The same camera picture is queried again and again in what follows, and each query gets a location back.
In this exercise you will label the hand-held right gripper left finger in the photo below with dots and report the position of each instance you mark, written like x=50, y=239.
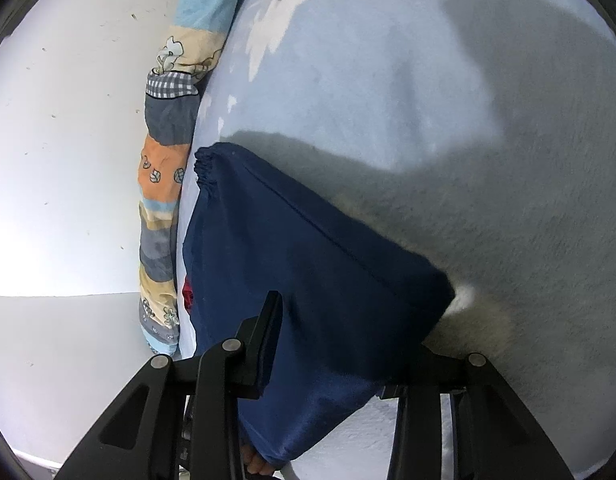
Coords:
x=263, y=350

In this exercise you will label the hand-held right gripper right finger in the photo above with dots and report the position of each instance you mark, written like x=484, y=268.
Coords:
x=428, y=375

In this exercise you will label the navy blue garment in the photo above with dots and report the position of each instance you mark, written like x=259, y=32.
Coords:
x=313, y=285

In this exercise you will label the rolled patchwork quilt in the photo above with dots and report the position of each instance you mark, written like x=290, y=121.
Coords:
x=160, y=175

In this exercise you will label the light blue cloud-print bed sheet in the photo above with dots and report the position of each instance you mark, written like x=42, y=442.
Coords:
x=388, y=85

